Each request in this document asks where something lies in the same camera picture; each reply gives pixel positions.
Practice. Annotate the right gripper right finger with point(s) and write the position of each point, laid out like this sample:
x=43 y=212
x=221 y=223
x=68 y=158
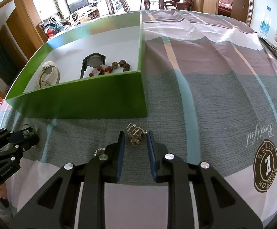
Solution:
x=197 y=191

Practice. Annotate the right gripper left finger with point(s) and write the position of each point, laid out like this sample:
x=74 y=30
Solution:
x=74 y=197

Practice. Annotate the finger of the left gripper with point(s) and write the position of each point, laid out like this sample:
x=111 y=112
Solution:
x=21 y=133
x=25 y=146

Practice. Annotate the white wrist watch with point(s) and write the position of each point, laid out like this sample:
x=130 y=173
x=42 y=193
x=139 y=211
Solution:
x=50 y=75

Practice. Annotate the silver flower brooch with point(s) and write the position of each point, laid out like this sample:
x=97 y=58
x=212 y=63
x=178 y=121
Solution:
x=135 y=133

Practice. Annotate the black wrist watch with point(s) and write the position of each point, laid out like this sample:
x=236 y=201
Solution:
x=93 y=60

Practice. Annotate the left hand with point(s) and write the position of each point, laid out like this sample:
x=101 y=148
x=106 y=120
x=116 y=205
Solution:
x=3 y=191

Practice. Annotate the green cardboard box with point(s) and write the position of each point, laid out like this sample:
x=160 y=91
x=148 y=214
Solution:
x=116 y=89

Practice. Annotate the plaid tablecloth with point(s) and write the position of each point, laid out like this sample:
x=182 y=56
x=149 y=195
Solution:
x=211 y=96

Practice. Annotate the chair with clothes pile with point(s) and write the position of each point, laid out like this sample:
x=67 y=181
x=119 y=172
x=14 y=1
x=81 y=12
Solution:
x=51 y=26

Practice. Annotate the ivy garland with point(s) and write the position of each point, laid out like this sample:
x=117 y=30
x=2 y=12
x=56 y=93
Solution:
x=54 y=0

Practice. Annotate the wooden tv cabinet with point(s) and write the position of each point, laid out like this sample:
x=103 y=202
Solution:
x=87 y=16

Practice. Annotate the flat screen television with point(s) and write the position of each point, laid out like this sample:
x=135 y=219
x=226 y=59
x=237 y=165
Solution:
x=74 y=5

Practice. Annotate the plastic water bottle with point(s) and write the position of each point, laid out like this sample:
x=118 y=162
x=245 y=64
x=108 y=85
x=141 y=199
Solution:
x=265 y=24

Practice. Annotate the wooden armchair red cushion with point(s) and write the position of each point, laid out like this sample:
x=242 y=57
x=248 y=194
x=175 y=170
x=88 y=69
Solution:
x=178 y=4

